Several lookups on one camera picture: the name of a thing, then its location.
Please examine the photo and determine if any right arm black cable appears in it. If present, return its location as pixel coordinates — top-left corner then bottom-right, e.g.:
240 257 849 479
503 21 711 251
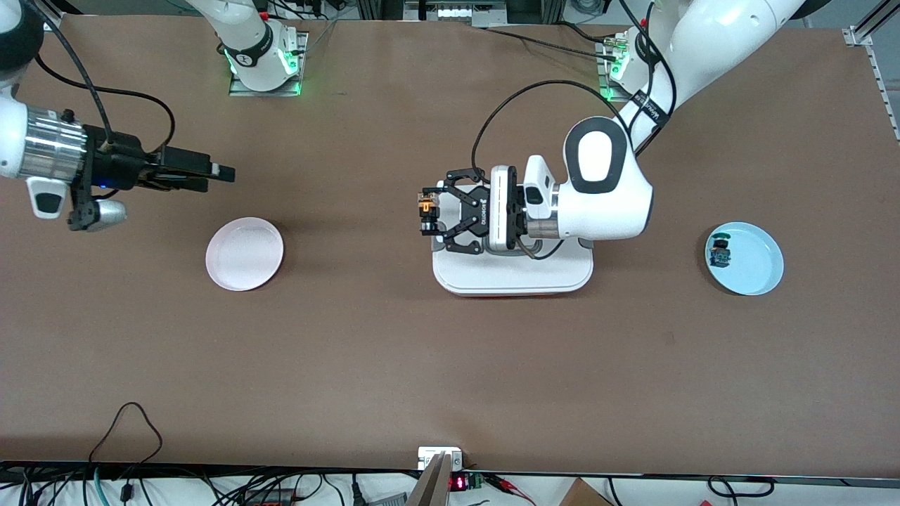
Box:
21 0 176 152

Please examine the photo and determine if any aluminium bar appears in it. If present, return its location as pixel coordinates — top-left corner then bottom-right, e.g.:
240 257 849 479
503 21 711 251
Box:
406 453 454 506

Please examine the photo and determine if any red clip lead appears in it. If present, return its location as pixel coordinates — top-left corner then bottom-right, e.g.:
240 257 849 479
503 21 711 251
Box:
485 474 536 505

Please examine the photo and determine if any small white box device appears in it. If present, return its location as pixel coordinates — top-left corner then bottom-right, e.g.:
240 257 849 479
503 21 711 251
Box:
418 447 464 470

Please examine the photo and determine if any black looped cable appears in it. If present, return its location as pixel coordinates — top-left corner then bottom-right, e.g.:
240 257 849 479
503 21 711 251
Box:
88 402 164 465

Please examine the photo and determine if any brown cardboard piece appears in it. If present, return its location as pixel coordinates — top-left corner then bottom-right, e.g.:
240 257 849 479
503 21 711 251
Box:
559 478 614 506

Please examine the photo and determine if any pale pink round plate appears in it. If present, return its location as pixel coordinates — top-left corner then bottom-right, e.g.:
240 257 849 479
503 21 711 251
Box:
205 217 285 292

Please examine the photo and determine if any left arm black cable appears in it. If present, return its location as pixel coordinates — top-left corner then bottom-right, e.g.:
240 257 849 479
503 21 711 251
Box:
470 79 637 173

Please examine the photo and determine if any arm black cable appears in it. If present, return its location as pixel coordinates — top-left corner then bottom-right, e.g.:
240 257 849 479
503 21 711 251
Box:
470 79 637 173
21 0 176 152

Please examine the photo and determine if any orange push button switch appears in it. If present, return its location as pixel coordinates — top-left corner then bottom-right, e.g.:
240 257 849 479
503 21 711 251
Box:
419 194 442 237

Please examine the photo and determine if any white connector strip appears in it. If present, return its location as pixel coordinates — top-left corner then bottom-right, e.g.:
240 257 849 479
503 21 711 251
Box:
436 3 508 22

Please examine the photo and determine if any light blue round plate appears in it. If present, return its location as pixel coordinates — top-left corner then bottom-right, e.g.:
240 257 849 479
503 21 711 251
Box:
705 221 785 296

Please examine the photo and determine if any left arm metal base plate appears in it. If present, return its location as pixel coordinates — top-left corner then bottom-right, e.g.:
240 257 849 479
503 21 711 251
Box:
596 39 674 104

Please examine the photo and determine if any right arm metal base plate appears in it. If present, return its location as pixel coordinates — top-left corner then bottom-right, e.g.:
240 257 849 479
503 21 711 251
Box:
229 31 309 98

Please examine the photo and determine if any perforated metal strip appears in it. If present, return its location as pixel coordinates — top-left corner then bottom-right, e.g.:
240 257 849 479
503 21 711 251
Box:
868 44 900 141

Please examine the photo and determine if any white lidded box grey handle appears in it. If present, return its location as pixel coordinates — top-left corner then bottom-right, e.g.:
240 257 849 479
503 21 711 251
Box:
431 181 595 297

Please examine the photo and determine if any aluminium corner profile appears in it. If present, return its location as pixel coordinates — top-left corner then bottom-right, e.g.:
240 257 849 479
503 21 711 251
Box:
842 0 900 47

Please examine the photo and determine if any black base supply cable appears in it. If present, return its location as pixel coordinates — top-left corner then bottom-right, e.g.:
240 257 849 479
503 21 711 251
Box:
485 21 623 60

